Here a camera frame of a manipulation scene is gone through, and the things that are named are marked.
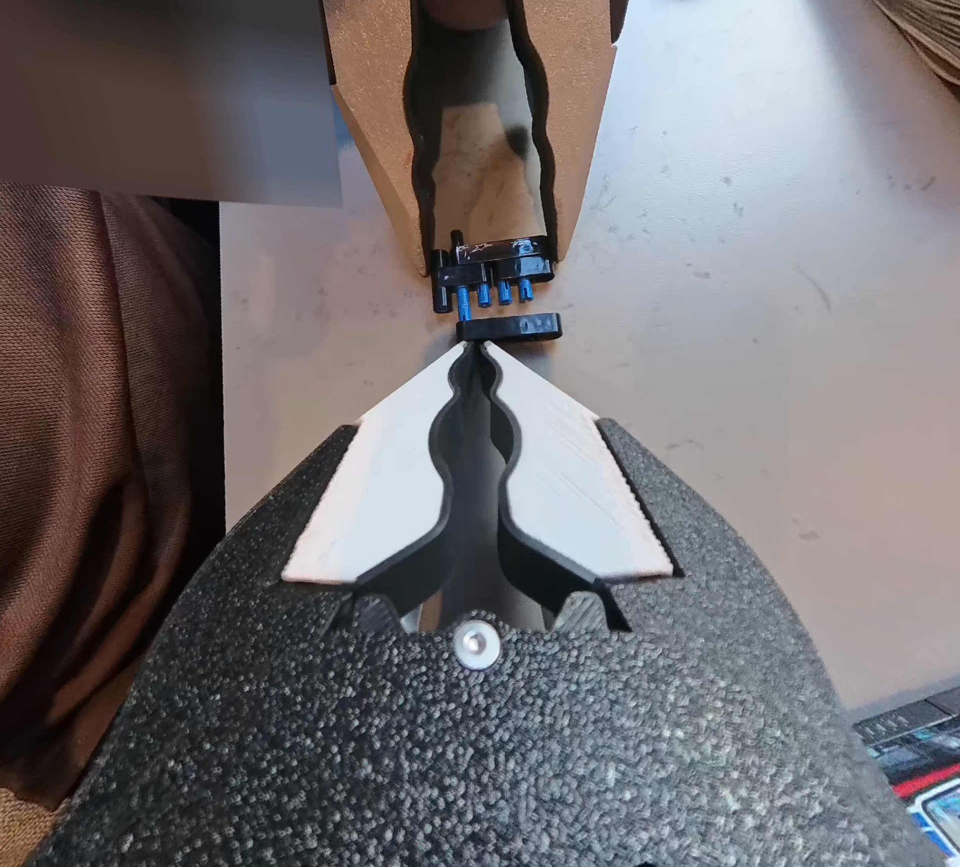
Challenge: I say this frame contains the short black brick beam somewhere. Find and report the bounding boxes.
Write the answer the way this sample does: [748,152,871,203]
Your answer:
[454,312,564,344]

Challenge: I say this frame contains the person's brown sweater torso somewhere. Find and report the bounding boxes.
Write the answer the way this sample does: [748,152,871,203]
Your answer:
[0,183,228,812]

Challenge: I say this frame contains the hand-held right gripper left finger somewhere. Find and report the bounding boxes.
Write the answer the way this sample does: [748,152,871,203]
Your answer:
[282,342,479,617]

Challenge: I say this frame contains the light grey desk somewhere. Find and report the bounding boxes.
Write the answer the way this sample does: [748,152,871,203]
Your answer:
[217,0,960,714]

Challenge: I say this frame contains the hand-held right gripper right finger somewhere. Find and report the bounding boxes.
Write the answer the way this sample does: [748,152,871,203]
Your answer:
[480,342,675,633]

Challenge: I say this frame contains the black printed toy box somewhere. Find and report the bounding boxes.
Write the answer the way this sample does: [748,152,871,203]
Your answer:
[855,685,960,782]

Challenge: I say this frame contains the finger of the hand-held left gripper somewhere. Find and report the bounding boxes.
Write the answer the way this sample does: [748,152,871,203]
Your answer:
[508,0,622,262]
[309,0,439,281]

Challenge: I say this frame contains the black brick assembly blue pins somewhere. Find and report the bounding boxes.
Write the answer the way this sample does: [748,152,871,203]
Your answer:
[431,229,558,317]

